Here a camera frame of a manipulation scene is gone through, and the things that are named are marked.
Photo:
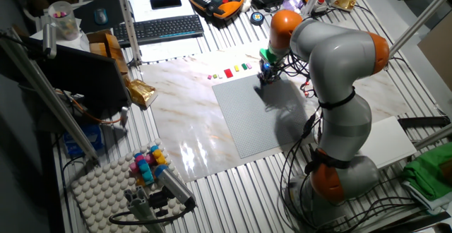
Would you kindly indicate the short aluminium profile piece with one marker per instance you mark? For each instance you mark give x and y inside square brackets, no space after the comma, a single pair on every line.
[139,204]

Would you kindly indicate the colourful toy block cluster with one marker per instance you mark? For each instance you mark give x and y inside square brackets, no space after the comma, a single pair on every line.
[144,167]

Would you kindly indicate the silver webcam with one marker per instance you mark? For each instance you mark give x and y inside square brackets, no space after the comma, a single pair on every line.
[49,40]

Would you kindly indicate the black computer monitor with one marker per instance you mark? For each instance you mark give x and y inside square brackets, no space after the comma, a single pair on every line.
[81,74]

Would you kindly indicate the gold foil bag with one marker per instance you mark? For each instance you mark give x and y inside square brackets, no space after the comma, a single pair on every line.
[141,91]

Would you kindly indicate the clear plastic cup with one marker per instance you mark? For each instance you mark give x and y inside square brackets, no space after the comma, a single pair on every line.
[65,21]

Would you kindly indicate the black camera clamp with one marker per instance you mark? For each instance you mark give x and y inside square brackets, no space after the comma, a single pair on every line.
[159,200]

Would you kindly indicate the green cloth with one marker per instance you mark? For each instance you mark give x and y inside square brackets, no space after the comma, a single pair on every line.
[429,169]

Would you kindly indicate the flat red Lego plate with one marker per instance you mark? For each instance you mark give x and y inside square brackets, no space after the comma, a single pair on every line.
[228,73]

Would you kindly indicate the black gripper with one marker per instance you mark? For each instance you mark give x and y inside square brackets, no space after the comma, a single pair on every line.
[270,70]

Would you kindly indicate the brown cardboard box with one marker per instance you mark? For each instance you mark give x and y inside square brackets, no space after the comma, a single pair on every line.
[111,46]

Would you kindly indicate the white flat box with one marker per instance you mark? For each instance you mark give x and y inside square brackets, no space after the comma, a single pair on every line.
[392,143]

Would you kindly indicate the black round puck blue label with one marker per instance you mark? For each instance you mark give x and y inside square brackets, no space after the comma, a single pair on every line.
[257,17]

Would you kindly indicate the black computer keyboard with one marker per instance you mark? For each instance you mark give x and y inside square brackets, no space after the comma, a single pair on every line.
[159,28]

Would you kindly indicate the printed white paper sheet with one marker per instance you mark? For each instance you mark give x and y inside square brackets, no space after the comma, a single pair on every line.
[166,49]

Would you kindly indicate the gold metallic object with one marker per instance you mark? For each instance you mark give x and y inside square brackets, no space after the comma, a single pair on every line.
[344,0]

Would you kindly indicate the green Lego brick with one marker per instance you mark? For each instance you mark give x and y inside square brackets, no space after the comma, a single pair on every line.
[244,66]

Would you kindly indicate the white bumpy foam mat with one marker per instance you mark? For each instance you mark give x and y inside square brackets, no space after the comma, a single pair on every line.
[99,190]

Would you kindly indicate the black mouse pad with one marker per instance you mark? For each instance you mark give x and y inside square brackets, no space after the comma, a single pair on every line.
[84,14]

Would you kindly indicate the blue box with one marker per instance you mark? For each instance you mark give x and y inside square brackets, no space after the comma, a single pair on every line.
[83,139]

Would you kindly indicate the grey box red button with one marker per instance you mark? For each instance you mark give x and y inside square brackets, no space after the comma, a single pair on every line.
[320,3]

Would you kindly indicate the black bar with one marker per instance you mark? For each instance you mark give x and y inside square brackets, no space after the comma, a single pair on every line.
[423,121]

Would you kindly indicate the plain white paper sheet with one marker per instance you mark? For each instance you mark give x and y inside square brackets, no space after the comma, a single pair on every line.
[141,12]

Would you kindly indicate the white rounded toy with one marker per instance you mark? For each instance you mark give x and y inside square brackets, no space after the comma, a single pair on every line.
[246,3]

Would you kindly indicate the brown cardboard panel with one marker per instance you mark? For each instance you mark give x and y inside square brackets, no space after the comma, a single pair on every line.
[439,56]

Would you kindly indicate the grey Lego baseplate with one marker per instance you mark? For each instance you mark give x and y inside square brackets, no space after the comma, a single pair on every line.
[233,120]

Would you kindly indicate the purple plastic bag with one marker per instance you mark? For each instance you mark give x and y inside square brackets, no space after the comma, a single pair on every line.
[291,3]

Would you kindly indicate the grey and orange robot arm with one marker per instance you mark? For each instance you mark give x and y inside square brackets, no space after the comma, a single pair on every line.
[335,56]

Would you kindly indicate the dark computer mouse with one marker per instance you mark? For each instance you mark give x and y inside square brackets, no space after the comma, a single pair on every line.
[100,16]

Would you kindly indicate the pink Lego brick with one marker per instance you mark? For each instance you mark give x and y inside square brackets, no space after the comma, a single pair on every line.
[249,65]

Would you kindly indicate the black smartphone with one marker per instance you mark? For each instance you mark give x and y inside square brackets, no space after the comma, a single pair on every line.
[165,2]

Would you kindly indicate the silver depth camera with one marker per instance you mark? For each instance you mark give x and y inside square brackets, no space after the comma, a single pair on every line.
[174,185]

